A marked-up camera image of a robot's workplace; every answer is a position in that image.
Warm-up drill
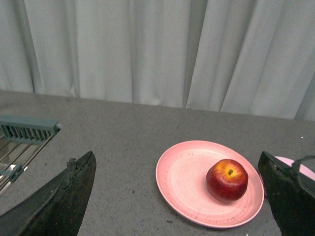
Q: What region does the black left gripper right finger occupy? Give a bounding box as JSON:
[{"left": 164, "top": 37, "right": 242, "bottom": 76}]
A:
[{"left": 258, "top": 151, "right": 315, "bottom": 236}]

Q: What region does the pink bowl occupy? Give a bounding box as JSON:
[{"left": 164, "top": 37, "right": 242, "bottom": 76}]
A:
[{"left": 264, "top": 156, "right": 315, "bottom": 197}]

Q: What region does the white curtain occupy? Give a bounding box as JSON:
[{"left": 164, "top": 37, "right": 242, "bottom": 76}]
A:
[{"left": 0, "top": 0, "right": 315, "bottom": 120}]

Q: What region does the grey dish rack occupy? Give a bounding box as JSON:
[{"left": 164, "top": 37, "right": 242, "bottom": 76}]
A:
[{"left": 0, "top": 115, "right": 61, "bottom": 195}]

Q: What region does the red apple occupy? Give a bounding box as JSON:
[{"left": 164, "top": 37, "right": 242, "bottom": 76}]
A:
[{"left": 206, "top": 159, "right": 249, "bottom": 202}]

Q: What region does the pink plate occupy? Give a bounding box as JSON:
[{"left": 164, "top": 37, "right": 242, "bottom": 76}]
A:
[{"left": 156, "top": 141, "right": 264, "bottom": 229}]

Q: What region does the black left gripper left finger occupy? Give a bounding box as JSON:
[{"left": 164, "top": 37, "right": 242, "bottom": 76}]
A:
[{"left": 0, "top": 151, "right": 96, "bottom": 236}]

